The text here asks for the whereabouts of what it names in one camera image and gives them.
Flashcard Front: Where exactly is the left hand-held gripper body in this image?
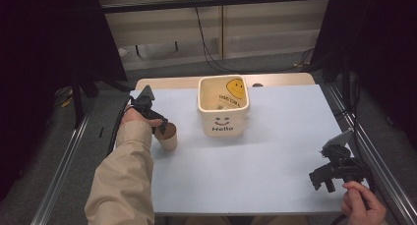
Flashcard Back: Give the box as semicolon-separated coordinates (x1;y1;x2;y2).
130;84;165;128

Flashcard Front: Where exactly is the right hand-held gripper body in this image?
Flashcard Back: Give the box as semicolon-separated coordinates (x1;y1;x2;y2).
318;128;369;184

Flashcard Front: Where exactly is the brown paper cup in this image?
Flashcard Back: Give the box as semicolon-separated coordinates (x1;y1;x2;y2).
153;121;179;152

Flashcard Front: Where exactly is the white smiley face bin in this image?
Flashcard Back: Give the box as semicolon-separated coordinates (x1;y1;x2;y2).
197;74;251;139

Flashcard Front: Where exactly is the person's left hand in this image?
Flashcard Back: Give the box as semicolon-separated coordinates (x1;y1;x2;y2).
120;104;163;129

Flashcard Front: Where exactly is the person's right hand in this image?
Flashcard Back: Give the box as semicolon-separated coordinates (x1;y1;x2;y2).
340;180;387;225

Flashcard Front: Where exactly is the pale blue table mat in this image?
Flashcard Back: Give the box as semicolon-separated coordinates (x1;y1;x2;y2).
129;84;370;217

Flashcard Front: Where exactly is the black metal stand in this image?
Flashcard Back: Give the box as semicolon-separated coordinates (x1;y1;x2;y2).
69;72;133;130

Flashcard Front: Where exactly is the black curtain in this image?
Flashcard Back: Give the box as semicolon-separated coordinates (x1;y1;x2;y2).
0;0;129;203
309;0;417;150

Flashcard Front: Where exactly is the black horizontal bar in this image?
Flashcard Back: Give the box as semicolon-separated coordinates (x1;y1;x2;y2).
99;0;332;15

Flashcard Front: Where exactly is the aluminium frame rail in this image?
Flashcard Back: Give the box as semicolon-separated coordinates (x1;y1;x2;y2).
30;96;96;225
326;83;417;225

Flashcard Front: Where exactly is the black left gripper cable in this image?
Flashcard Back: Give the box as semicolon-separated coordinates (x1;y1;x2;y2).
106;98;136;157

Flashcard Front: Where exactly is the black wall cable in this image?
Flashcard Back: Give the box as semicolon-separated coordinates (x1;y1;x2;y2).
194;6;317;75

